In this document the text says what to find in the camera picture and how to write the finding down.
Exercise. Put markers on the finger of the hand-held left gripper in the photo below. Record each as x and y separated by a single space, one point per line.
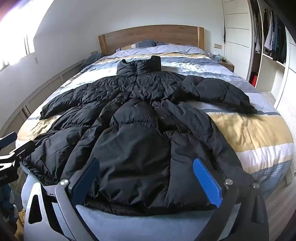
23 150
9 139

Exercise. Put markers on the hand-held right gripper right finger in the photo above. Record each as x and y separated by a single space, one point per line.
205 183

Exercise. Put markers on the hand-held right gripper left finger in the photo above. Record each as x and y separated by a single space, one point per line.
85 178

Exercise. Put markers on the black puffer jacket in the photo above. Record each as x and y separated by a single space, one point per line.
138 143

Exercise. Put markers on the row of hanging clothes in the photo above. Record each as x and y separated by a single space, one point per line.
272 34

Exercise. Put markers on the blue white patterned garment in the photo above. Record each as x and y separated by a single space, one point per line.
7 197

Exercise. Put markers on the yellow cloth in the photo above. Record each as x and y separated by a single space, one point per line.
20 216

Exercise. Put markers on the low louvred cabinet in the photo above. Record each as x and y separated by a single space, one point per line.
46 88

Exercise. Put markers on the bed with striped duvet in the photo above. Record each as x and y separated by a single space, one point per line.
242 129

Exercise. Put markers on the light blue bed sheet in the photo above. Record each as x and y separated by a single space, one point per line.
138 227

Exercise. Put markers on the window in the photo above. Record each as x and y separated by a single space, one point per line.
13 41

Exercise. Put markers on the white folded cloth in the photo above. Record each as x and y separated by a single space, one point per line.
269 95

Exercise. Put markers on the crumpled blue cloth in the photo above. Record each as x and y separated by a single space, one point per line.
92 59

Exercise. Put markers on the red box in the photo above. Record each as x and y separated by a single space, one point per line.
254 79

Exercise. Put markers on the wooden nightstand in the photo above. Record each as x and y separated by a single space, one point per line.
227 66

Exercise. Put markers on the small bottles on nightstand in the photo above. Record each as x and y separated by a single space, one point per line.
216 56

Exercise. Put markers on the wooden bed headboard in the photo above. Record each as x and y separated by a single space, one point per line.
150 34

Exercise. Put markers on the white wardrobe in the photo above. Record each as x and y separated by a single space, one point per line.
238 23

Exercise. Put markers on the beige wall switch panel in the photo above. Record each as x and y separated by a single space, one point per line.
218 45
93 53

